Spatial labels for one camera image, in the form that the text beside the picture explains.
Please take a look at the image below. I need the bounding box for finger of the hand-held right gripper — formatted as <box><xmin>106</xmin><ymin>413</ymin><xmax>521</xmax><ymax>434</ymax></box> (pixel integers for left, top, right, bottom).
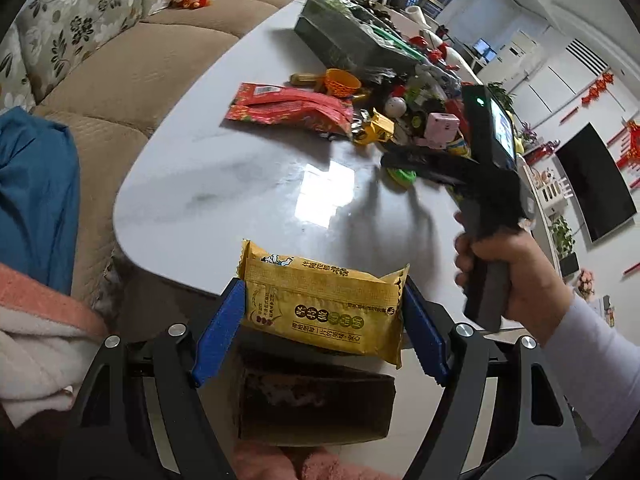
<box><xmin>415</xmin><ymin>165</ymin><xmax>481</xmax><ymax>195</ymax></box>
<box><xmin>381</xmin><ymin>144</ymin><xmax>468</xmax><ymax>171</ymax></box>

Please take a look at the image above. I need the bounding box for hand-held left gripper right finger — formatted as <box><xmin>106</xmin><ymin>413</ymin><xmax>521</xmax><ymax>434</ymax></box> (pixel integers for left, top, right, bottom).
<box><xmin>402</xmin><ymin>277</ymin><xmax>583</xmax><ymax>480</ymax></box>

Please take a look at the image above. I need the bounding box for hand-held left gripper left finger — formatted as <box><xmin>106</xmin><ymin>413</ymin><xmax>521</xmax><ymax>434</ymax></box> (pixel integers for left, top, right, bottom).
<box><xmin>57</xmin><ymin>277</ymin><xmax>248</xmax><ymax>480</ymax></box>

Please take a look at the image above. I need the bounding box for yellow snack packet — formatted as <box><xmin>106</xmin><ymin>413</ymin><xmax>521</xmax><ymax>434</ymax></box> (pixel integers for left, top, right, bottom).
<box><xmin>237</xmin><ymin>240</ymin><xmax>410</xmax><ymax>370</ymax></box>

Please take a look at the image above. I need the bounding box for brown cardboard box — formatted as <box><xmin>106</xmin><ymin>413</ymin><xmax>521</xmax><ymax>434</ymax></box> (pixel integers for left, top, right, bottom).
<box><xmin>235</xmin><ymin>347</ymin><xmax>397</xmax><ymax>447</ymax></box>

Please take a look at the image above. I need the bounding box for person's right forearm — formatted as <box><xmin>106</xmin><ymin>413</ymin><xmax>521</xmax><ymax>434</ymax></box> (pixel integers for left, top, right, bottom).
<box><xmin>542</xmin><ymin>292</ymin><xmax>640</xmax><ymax>461</ymax></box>

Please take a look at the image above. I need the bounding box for person's right hand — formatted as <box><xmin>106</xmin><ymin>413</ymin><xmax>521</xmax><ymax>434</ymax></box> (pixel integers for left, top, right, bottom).
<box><xmin>452</xmin><ymin>212</ymin><xmax>573</xmax><ymax>343</ymax></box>

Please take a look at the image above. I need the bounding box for green plastic toy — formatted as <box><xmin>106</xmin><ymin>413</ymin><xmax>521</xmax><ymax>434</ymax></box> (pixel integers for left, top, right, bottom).
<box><xmin>385</xmin><ymin>166</ymin><xmax>417</xmax><ymax>188</ymax></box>

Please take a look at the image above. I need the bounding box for pink toy box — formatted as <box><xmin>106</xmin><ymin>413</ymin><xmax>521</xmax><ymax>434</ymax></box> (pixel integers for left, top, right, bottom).
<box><xmin>424</xmin><ymin>112</ymin><xmax>460</xmax><ymax>148</ymax></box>

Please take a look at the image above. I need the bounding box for yellow toy truck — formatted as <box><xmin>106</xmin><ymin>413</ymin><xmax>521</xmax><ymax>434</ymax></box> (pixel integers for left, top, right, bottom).
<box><xmin>355</xmin><ymin>109</ymin><xmax>396</xmax><ymax>147</ymax></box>

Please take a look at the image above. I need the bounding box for white shelf unit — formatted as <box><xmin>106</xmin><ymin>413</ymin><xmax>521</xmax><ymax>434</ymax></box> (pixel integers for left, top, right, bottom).
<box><xmin>530</xmin><ymin>170</ymin><xmax>576</xmax><ymax>211</ymax></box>

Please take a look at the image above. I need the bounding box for heap of mixed toys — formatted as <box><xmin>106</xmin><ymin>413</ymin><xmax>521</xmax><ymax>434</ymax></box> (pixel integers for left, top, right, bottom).
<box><xmin>350</xmin><ymin>35</ymin><xmax>471</xmax><ymax>151</ymax></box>

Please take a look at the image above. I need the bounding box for green potted plant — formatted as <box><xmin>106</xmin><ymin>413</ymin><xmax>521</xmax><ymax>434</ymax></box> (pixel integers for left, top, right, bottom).
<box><xmin>550</xmin><ymin>215</ymin><xmax>580</xmax><ymax>276</ymax></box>

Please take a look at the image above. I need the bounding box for leafy plant in basket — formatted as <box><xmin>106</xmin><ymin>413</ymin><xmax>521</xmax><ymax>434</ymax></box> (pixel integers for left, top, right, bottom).
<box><xmin>487</xmin><ymin>81</ymin><xmax>516</xmax><ymax>116</ymax></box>

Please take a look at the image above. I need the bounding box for orange plastic basket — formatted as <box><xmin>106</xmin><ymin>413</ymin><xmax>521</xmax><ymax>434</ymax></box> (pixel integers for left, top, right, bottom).
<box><xmin>324</xmin><ymin>69</ymin><xmax>362</xmax><ymax>98</ymax></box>

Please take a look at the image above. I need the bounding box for black television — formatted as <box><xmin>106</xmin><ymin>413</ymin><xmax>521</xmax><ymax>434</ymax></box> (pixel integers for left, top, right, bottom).
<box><xmin>556</xmin><ymin>122</ymin><xmax>638</xmax><ymax>243</ymax></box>

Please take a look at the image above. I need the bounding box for red snack packet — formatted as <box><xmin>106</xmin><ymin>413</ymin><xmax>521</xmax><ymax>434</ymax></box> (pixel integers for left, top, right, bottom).
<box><xmin>225</xmin><ymin>82</ymin><xmax>353</xmax><ymax>136</ymax></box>

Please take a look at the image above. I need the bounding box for green printed box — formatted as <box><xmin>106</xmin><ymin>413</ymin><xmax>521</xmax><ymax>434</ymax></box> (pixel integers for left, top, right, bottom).
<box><xmin>294</xmin><ymin>0</ymin><xmax>421</xmax><ymax>78</ymax></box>

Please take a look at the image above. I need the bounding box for white standing air conditioner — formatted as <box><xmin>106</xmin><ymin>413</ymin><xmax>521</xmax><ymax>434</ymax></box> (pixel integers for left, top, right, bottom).
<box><xmin>500</xmin><ymin>30</ymin><xmax>543</xmax><ymax>68</ymax></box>

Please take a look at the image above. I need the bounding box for pink and white blanket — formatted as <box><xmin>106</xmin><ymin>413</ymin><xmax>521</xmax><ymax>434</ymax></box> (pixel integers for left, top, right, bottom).
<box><xmin>0</xmin><ymin>265</ymin><xmax>108</xmax><ymax>428</ymax></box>

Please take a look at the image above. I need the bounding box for blue cloth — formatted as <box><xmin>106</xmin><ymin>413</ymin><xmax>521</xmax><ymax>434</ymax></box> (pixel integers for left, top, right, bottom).
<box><xmin>0</xmin><ymin>106</ymin><xmax>81</xmax><ymax>296</ymax></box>

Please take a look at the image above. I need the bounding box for beige floral sofa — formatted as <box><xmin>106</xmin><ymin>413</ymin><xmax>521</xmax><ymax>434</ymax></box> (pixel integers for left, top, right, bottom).
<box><xmin>0</xmin><ymin>0</ymin><xmax>306</xmax><ymax>311</ymax></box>

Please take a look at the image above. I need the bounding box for red hanging wall ornament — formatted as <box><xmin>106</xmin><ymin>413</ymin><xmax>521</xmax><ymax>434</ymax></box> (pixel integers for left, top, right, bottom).
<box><xmin>581</xmin><ymin>72</ymin><xmax>615</xmax><ymax>106</ymax></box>

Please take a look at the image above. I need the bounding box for red knot wall decoration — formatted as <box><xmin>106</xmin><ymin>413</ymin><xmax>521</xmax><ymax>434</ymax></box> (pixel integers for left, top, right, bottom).
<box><xmin>617</xmin><ymin>120</ymin><xmax>640</xmax><ymax>171</ymax></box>

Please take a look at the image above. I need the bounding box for white wall vent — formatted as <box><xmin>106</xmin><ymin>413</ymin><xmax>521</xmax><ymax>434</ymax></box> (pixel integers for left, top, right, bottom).
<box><xmin>566</xmin><ymin>39</ymin><xmax>608</xmax><ymax>73</ymax></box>

